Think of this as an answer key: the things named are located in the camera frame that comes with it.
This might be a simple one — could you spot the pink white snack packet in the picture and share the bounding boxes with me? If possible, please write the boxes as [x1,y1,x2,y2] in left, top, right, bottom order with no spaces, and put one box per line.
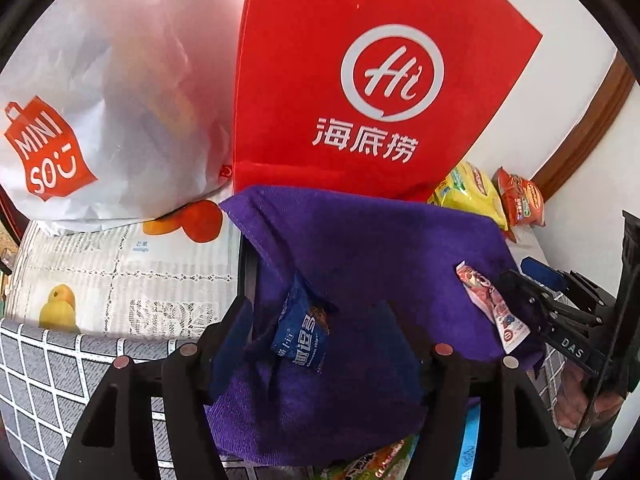
[456,261,530,354]

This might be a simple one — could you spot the small blue snack packet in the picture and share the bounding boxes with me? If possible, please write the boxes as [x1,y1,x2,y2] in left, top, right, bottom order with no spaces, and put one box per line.
[271,274,333,373]

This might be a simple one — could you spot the person's right hand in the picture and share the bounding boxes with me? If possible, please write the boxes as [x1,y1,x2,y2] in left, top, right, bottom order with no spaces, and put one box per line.
[554,362,625,430]

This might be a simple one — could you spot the light blue snack box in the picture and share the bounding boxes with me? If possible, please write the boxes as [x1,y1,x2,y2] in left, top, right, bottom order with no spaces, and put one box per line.
[454,404,480,480]

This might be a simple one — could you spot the orange red snack bag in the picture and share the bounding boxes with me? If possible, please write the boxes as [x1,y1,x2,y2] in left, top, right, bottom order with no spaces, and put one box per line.
[494,167,546,228]

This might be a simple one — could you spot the grey checked tablecloth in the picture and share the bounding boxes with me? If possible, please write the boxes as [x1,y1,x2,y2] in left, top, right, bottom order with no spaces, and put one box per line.
[1,318,182,479]

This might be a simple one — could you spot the yellow chips bag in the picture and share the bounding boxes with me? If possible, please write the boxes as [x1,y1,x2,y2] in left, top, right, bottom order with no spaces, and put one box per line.
[427,160,509,231]

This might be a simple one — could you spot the green snack packet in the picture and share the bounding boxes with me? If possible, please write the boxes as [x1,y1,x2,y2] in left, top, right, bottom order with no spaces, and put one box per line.
[316,434,419,480]

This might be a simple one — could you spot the purple towel lined basket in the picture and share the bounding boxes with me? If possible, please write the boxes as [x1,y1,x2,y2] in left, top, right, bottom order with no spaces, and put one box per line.
[207,186,515,466]

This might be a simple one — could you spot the fruit print newspaper cloth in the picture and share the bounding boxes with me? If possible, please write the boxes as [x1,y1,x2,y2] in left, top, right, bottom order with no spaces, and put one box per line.
[6,196,240,339]

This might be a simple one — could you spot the red Haidilao paper bag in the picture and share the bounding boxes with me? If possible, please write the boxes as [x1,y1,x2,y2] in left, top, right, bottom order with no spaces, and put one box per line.
[233,0,541,202]

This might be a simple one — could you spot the white Miniso plastic bag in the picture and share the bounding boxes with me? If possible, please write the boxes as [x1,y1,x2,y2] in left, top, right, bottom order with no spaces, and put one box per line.
[1,0,231,232]

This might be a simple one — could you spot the brown wooden door frame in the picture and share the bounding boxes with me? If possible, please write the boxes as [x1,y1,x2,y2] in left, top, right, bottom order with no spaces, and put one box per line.
[533,51,636,202]

